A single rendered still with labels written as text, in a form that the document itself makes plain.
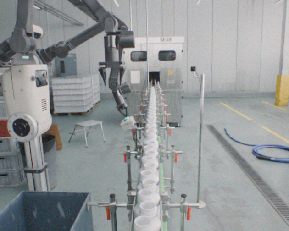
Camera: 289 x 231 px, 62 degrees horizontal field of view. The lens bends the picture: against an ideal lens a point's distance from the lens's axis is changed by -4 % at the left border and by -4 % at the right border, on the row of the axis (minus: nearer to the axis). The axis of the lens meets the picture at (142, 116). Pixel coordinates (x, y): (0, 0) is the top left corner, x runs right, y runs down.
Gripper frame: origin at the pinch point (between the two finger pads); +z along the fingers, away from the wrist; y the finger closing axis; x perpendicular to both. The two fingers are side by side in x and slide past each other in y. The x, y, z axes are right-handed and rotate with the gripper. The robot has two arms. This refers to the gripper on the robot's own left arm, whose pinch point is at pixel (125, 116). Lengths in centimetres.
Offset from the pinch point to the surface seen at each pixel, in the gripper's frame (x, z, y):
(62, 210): 29, 18, -75
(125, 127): 1.7, 5.5, -10.0
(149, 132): -19, 0, -67
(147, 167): -18, 3, -97
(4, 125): 165, -25, 108
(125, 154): -4, 8, -60
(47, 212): 36, 17, -75
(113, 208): -6, 8, -106
